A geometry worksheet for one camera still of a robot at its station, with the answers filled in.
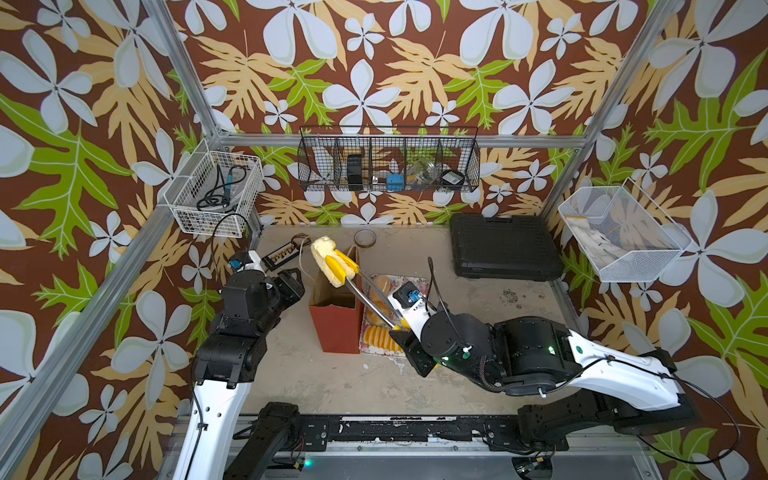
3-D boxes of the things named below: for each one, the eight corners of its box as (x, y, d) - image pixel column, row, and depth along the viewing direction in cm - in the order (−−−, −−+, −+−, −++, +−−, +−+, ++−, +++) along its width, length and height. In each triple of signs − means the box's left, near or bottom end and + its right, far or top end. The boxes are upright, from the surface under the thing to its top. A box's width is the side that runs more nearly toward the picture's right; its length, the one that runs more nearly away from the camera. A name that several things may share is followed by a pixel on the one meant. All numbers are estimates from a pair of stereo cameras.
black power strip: (270, 271, 110) (267, 265, 108) (263, 264, 113) (261, 258, 110) (300, 252, 116) (298, 247, 113) (293, 246, 118) (291, 240, 116)
